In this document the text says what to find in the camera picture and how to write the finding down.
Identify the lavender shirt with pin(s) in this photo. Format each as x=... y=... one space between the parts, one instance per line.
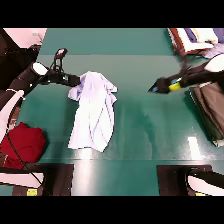
x=95 y=113

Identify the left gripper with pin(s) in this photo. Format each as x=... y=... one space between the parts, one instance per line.
x=68 y=80

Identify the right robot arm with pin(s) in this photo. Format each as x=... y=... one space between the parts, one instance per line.
x=201 y=74

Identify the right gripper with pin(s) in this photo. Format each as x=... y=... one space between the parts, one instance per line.
x=166 y=85

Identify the red garment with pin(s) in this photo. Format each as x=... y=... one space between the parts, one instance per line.
x=23 y=143

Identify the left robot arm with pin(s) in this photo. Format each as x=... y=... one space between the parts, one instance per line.
x=20 y=80

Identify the heap of clothes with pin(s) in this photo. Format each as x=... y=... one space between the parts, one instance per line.
x=196 y=38

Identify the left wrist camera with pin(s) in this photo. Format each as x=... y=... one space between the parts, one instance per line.
x=60 y=54

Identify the dark grey garment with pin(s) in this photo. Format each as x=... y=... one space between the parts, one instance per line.
x=211 y=106

